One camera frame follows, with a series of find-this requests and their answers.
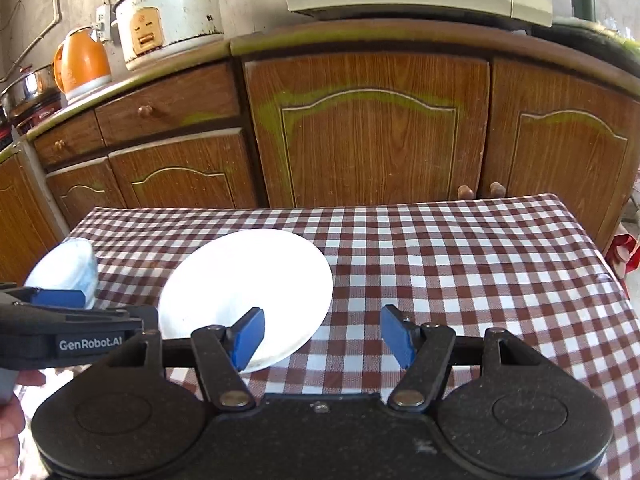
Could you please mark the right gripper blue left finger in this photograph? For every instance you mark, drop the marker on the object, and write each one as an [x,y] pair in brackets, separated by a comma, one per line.
[221,353]

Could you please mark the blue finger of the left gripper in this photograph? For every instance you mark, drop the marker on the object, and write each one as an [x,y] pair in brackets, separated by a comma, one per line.
[58,298]

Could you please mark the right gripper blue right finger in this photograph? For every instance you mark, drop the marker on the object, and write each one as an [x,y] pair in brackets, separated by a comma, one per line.
[423,352]

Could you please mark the blue patterned small bowl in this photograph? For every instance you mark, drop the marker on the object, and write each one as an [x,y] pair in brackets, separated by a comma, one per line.
[71,265]

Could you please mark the white ceramic bowl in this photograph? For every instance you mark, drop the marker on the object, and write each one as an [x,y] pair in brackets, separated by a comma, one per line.
[278,271]

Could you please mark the person's left hand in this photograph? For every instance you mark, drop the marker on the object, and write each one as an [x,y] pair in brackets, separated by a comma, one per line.
[13,423]

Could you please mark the red white checkered tablecloth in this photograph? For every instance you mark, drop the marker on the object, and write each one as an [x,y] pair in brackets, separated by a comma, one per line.
[524,264]

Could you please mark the steel pot with lid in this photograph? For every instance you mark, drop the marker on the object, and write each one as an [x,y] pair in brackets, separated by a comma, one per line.
[30,90]

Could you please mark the red bag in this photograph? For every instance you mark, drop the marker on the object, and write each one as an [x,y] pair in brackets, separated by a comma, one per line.
[622,255]

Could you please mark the orange electric kettle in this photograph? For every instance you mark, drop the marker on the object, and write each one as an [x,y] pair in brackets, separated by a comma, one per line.
[80,65]

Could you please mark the brown wooden cabinet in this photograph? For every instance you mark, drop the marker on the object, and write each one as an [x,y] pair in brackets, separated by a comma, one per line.
[368,112]

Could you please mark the white rice cooker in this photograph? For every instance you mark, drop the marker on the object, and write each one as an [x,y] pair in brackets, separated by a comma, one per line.
[153,29]

